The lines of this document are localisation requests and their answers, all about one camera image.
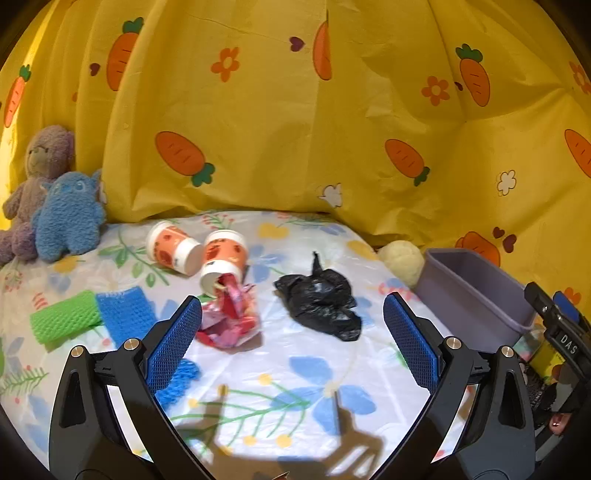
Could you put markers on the blue plush toy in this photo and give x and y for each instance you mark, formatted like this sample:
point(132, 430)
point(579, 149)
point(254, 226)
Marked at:
point(69, 217)

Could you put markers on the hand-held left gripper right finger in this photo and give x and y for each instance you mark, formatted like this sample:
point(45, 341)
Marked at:
point(413, 346)

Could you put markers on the purple teddy bear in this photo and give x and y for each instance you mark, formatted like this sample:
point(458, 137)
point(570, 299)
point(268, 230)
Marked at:
point(41, 152)

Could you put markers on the cream plush ball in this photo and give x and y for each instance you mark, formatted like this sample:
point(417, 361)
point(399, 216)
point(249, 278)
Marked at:
point(401, 261)

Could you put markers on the yellow carrot print curtain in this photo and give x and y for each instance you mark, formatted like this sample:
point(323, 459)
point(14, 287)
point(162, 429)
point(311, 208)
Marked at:
point(300, 115)

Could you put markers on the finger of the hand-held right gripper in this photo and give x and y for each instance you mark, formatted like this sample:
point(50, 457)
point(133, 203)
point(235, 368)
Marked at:
point(567, 303)
point(540, 300)

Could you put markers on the yellow tissue pack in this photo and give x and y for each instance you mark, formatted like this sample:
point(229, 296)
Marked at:
point(547, 357)

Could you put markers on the red wrapper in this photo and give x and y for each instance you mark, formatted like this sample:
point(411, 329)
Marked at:
point(231, 314)

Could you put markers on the purple plastic bin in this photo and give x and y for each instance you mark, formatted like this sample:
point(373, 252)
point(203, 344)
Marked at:
point(461, 286)

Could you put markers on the green foam net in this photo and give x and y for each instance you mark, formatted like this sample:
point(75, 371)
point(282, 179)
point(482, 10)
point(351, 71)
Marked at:
point(64, 316)

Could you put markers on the floral plastic tablecloth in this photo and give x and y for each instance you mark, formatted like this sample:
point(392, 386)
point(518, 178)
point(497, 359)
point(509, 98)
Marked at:
point(277, 364)

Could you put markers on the person's right hand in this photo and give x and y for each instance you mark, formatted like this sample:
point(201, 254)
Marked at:
point(559, 422)

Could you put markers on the orange paper cup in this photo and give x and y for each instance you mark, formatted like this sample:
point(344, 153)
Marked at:
point(224, 254)
point(171, 247)

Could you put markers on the black plastic bag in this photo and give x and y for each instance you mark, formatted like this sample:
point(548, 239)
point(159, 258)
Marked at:
point(318, 300)

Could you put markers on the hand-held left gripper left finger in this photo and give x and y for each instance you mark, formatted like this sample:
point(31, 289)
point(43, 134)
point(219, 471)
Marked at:
point(173, 346)

